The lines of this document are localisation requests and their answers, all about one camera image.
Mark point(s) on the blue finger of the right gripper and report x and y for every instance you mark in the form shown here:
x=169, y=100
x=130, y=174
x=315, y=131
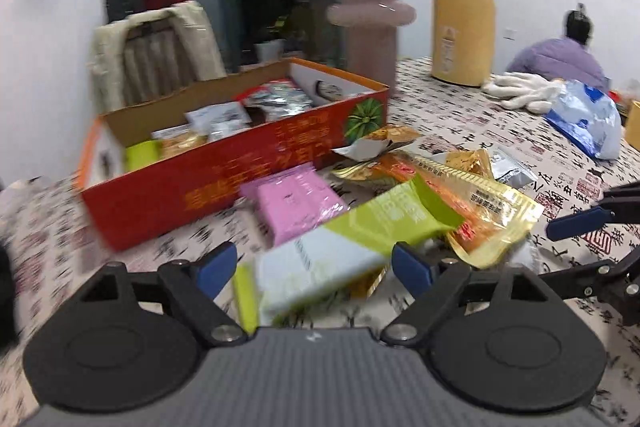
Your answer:
x=606, y=280
x=579, y=223

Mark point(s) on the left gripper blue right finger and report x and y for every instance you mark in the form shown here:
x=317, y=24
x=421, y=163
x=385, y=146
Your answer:
x=436, y=290

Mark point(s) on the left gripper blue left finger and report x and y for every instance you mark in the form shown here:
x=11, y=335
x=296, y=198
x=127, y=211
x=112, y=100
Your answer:
x=192, y=286

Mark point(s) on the orange gold snack packet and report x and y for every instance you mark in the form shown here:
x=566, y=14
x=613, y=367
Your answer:
x=495, y=216

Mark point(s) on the silver grey snack packet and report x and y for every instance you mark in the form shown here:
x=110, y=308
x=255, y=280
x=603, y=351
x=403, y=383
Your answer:
x=508, y=170

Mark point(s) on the green white long snack packet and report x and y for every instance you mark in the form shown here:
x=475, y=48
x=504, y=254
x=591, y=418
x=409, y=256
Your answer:
x=332, y=256

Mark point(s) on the pink snack packet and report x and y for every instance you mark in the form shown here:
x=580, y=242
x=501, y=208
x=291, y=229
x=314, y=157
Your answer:
x=293, y=202

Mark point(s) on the silver red foil snack bag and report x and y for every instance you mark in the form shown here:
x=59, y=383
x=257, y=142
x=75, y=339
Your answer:
x=277, y=99

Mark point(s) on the green snack bar packet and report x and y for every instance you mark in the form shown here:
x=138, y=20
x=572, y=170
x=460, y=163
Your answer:
x=142, y=155

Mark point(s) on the silver oat crisp packet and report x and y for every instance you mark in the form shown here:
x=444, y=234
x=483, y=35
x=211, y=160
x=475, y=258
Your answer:
x=378, y=142

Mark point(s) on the blue white plastic bag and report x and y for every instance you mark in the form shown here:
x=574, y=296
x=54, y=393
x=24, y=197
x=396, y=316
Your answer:
x=589, y=119

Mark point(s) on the red cardboard snack box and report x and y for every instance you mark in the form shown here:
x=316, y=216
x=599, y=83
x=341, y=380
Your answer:
x=128, y=208

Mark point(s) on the white work gloves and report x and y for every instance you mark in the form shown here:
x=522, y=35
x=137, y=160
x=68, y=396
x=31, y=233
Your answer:
x=521, y=90

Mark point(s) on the calligraphy tablecloth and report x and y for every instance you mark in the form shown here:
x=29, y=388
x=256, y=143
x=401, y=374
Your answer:
x=53, y=249

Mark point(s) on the person in purple jacket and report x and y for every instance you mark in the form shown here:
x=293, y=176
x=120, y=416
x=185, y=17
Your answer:
x=565, y=57

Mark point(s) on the yellow thermos jug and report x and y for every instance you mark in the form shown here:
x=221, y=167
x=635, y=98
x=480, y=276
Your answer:
x=463, y=41

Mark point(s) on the wooden chair with jacket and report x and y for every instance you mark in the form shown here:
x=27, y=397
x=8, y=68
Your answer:
x=155, y=62

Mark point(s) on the beige jacket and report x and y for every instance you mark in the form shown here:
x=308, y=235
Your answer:
x=105, y=60

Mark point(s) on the pink ring vase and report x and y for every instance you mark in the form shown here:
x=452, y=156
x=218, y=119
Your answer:
x=370, y=35

